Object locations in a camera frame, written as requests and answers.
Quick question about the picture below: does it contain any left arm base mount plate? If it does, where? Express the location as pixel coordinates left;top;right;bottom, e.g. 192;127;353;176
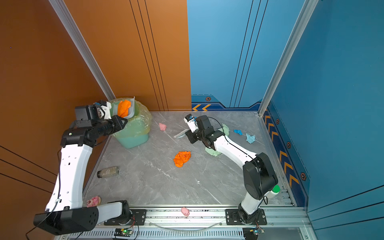
104;209;147;226

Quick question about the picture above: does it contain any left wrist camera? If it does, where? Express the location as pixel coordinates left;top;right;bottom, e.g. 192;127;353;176
94;100;112;120

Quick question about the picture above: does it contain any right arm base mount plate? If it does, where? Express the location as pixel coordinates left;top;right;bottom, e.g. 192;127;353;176
225;209;268;226

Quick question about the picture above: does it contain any aluminium front rail frame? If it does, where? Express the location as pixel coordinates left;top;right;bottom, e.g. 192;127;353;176
58;206;317;240

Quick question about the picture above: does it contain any white bottle green cap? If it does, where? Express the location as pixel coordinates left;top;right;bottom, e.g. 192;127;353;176
265;185;281;199

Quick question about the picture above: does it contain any large crumpled orange paper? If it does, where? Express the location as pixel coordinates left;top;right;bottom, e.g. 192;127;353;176
174;151;192;168

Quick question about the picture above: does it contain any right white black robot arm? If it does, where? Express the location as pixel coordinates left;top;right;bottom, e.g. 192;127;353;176
184;114;278;226

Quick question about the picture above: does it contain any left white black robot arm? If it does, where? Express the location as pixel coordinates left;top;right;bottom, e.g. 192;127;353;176
33;101;132;236

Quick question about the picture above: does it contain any green plastic trash bin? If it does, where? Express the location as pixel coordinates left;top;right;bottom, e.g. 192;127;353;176
111;98;152;149

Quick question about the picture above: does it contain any green circuit board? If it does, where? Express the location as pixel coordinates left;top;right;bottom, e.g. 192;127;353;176
243;228;265;240
114;228;134;239

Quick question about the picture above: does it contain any grey-blue plastic dustpan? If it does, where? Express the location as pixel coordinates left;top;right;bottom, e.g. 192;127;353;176
111;98;135;119

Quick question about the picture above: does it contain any light blue paper scrap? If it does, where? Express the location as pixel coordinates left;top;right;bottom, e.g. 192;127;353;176
246;134;256;144

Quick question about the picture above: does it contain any folded orange paper scrap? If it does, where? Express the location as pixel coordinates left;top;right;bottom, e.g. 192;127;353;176
118;100;132;118

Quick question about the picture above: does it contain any dark glass bottle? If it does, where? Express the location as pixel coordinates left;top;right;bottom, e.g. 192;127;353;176
97;166;119;179

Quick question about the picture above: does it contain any right green circuit board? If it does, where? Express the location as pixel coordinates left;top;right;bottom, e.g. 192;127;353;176
243;228;265;240

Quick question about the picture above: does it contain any small blue paper scrap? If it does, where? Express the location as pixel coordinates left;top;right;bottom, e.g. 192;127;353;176
234;130;243;136

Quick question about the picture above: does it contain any small light green paper scrap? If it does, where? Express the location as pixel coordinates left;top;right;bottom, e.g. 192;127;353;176
221;124;230;137

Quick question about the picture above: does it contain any clear yellow bin liner bag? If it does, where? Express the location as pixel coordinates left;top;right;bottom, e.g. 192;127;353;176
113;99;152;138

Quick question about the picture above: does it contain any pink doughnut toy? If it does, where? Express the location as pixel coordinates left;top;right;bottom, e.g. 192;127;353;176
86;196;102;208

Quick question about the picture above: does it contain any large light green paper scrap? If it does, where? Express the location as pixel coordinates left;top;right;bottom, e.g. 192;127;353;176
205;148;221;157

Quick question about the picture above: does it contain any pink toy on rail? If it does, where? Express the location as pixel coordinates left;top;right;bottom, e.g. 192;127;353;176
181;207;190;217

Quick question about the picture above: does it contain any pink paper scrap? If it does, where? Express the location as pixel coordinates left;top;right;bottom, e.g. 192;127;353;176
159;123;167;132

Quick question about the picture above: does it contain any grey-blue hand brush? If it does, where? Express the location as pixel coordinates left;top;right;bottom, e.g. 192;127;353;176
174;129;189;138

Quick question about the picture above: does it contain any left green circuit board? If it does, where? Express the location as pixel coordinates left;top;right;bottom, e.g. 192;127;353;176
114;228;134;239

